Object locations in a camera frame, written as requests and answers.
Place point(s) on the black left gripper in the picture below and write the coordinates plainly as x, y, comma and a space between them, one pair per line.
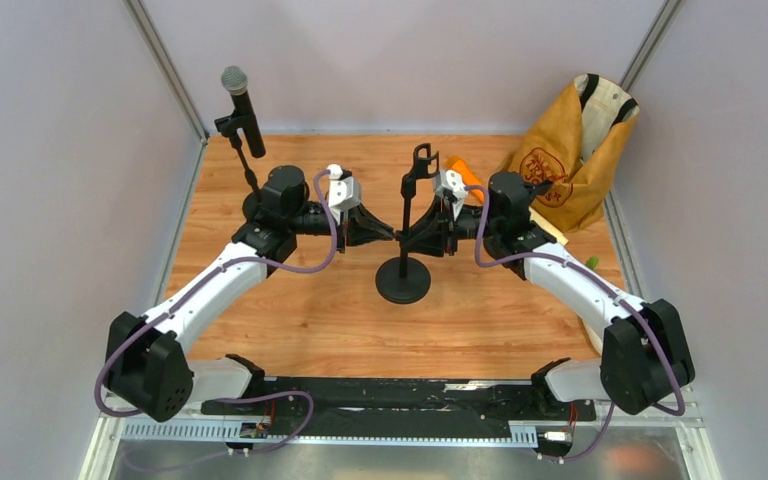
363, 229

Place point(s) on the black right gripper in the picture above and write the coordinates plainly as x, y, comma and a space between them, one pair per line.
435, 232

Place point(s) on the orange microphone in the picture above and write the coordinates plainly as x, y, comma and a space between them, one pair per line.
473, 183

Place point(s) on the cream microphone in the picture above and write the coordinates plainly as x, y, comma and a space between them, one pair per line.
548, 227

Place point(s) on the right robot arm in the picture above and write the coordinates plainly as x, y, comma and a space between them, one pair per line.
645, 360

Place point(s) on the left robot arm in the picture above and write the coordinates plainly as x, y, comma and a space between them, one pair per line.
290, 225

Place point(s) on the black grey-headed microphone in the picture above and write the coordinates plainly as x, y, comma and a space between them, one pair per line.
243, 117

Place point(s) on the brown paper bag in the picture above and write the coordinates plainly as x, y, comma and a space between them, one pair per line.
576, 144

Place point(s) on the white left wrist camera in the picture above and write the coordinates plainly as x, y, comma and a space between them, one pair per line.
344, 192

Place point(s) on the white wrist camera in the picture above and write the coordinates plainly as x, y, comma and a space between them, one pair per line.
449, 186
344, 192

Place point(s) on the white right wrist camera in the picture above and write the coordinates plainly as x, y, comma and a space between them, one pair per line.
449, 186

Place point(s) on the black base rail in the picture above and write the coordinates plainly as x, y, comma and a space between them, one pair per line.
380, 412

